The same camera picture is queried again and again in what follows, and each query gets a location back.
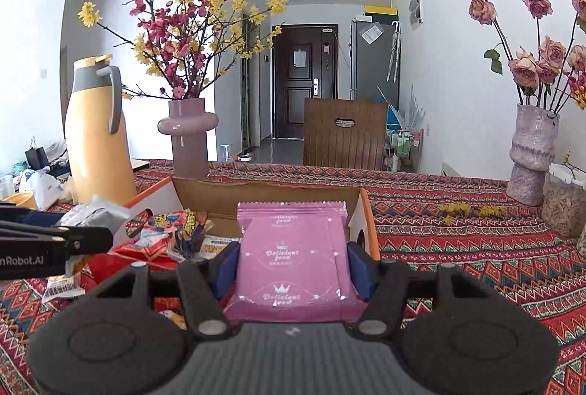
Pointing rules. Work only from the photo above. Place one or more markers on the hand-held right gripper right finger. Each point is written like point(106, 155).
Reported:
point(360, 272)

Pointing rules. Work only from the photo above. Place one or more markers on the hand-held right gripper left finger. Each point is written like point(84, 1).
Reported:
point(226, 271)

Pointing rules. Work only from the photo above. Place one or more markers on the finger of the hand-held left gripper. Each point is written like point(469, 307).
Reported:
point(89, 239)
point(41, 219)

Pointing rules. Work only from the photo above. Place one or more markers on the white crisp snack packet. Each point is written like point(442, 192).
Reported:
point(62, 287)
point(96, 214)

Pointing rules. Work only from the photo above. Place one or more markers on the red snack packet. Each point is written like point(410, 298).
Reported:
point(142, 251)

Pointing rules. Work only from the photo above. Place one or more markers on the pink snack packet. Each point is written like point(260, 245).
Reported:
point(293, 257)

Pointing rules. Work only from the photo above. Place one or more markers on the red cardboard box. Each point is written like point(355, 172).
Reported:
point(210, 193)

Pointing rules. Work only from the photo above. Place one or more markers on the yellow mug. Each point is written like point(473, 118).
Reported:
point(20, 199)

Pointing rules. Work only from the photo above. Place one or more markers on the white plastic bag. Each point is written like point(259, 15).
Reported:
point(41, 189)

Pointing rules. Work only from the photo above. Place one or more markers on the clear glass cup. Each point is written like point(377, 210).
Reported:
point(5, 187)

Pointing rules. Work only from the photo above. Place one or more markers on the black paper bag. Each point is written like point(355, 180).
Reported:
point(37, 156)

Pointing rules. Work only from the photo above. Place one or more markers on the colourful candy packet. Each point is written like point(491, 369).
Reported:
point(183, 225)

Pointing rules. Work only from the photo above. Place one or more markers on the yellow thermos jug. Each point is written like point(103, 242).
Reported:
point(96, 148)

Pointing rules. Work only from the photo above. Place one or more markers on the fallen yellow blossoms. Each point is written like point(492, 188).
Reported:
point(458, 208)

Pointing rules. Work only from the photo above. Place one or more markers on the smooth pink vase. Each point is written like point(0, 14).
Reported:
point(187, 148)

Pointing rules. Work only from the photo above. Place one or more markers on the storage cart with bottles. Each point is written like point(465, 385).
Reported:
point(403, 148)

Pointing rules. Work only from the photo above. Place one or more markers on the wooden chair back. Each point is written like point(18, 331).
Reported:
point(329, 138)

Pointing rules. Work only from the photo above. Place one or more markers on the dark entrance door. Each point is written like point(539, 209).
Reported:
point(302, 102)

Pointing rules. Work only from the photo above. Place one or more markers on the grey refrigerator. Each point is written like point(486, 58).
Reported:
point(371, 65)

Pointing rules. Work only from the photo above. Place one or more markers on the textured pink vase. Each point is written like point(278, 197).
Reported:
point(531, 148)

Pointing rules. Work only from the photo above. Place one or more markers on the clear storage jar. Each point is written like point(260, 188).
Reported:
point(563, 207)

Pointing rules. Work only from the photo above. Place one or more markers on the clear umbrella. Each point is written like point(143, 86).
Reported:
point(393, 52)

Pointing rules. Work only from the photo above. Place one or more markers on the speckled floral vase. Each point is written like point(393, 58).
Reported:
point(582, 239)

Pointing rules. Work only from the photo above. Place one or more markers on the paper sheet on refrigerator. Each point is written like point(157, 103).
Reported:
point(371, 33)

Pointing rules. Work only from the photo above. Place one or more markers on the pink and yellow blossom branches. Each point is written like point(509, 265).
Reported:
point(183, 10)

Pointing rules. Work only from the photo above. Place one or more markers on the yellow box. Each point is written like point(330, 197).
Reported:
point(380, 9)

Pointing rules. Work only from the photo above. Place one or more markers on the dried pink roses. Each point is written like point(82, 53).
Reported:
point(535, 65)

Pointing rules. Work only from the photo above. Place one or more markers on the white wall panel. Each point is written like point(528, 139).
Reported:
point(415, 8)

